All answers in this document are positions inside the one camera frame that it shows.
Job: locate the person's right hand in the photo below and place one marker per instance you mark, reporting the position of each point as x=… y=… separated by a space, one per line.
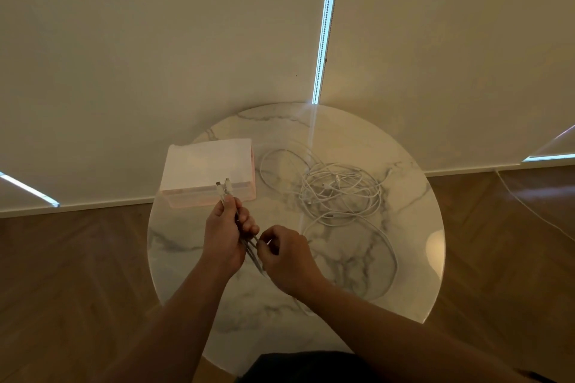
x=289 y=261

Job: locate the beige roller blind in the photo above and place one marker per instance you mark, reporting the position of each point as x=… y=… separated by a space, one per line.
x=135 y=50
x=449 y=50

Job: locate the person's left hand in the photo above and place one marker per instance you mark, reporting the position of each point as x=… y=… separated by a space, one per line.
x=222 y=239

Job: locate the person's right forearm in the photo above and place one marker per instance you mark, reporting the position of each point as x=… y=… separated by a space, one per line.
x=404 y=342

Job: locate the pink white storage box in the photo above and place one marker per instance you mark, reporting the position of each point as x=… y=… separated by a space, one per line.
x=206 y=163

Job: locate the person's black clothing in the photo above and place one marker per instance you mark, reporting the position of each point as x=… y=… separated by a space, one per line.
x=305 y=369

